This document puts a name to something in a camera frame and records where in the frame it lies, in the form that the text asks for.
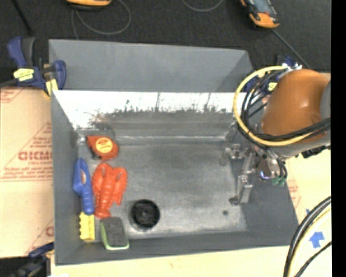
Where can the green and black sponge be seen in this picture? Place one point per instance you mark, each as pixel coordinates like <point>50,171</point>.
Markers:
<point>114,233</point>

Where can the grey metal bin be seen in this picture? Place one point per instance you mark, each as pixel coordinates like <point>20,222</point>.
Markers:
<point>173,177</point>

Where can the black cylinder on white bracket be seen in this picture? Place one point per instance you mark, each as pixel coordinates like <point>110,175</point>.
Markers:
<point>309,153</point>

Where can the brown cardboard board red print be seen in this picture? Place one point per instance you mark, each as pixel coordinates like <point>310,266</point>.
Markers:
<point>23,166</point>

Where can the blue and yellow brush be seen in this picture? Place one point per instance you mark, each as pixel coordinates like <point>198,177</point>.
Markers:
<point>86,195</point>

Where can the orange tape measure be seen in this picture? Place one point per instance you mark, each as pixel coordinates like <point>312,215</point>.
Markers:
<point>103,147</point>

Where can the black round disc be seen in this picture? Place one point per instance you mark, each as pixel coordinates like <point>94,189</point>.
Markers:
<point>145,213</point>

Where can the red toy lobster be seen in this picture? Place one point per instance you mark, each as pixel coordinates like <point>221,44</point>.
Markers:
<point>108,187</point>

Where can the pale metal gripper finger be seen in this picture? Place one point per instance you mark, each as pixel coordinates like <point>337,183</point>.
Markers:
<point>236,151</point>
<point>245,192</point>

